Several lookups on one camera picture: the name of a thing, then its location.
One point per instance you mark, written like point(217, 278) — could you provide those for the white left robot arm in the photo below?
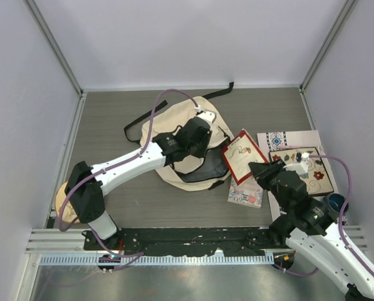
point(87, 186)

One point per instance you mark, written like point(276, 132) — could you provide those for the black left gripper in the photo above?
point(202, 153)

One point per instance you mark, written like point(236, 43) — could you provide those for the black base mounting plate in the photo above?
point(233, 241)

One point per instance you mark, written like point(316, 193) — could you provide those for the red white paperback book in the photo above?
point(239, 152)

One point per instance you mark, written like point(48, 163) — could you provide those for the floral pink paperback book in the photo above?
point(248, 193)

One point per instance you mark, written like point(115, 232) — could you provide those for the cream canvas backpack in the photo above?
point(191, 174)

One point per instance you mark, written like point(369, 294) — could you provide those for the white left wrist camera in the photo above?
point(204, 114)

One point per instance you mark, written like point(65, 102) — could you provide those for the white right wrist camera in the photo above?
point(299, 164)

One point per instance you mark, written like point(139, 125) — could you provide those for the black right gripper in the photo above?
point(262, 170)

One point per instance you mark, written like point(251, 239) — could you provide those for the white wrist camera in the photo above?
point(204, 114)
point(299, 164)

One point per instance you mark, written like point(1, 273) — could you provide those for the aluminium frame rail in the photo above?
point(53, 240)

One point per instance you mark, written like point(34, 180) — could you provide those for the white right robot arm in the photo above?
point(314, 230)

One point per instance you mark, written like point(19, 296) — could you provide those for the patterned white placemat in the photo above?
point(270, 141)

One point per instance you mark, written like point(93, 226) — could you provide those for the blue ceramic mug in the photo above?
point(335, 202)

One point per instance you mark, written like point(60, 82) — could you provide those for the white slotted cable duct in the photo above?
point(98, 259)

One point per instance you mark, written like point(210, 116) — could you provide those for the square floral ceramic plate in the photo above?
point(317, 180)

